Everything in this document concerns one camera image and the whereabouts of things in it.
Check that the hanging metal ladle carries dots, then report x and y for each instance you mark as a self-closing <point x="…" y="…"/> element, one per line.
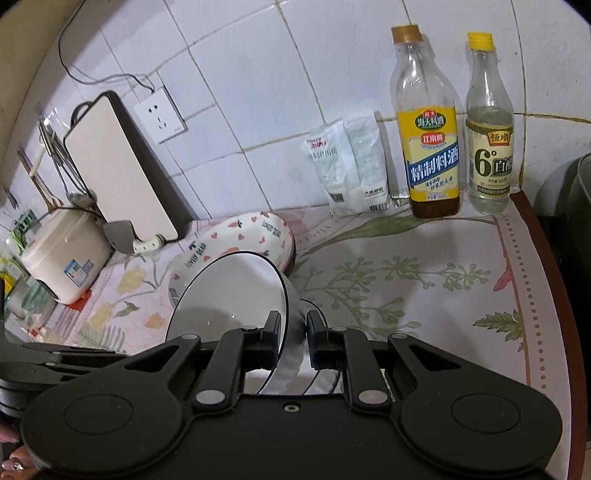
<point x="69" y="170"/>

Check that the cream rice cooker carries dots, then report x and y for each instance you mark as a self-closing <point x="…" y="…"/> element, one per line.
<point x="60" y="258"/>

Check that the person's left hand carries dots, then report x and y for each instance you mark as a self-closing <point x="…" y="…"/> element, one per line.
<point x="18" y="459"/>

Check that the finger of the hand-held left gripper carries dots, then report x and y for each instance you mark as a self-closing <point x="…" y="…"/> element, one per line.
<point x="78" y="364"/>

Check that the pale green cup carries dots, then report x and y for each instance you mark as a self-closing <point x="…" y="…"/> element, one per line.
<point x="27" y="300"/>

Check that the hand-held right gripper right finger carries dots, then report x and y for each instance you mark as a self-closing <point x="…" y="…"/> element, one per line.
<point x="316" y="334"/>

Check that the beige cutting board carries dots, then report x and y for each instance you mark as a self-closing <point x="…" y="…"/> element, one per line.
<point x="120" y="170"/>

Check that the white heart pattern plate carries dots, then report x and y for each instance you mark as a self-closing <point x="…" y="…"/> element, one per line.
<point x="231" y="240"/>

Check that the cooking wine bottle yellow label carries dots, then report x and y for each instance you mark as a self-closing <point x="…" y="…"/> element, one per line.
<point x="431" y="157"/>

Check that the clear vinegar bottle yellow cap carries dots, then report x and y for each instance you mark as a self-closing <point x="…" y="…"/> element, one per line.
<point x="489" y="157"/>

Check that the black cooking pot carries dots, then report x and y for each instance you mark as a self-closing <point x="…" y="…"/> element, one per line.
<point x="582" y="184"/>

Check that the white wall socket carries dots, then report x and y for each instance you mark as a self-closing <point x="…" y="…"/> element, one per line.
<point x="161" y="115"/>

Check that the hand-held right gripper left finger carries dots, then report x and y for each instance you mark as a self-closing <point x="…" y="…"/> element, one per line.
<point x="271" y="333"/>

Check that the floral tablecloth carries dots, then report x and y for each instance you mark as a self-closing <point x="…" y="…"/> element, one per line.
<point x="415" y="286"/>

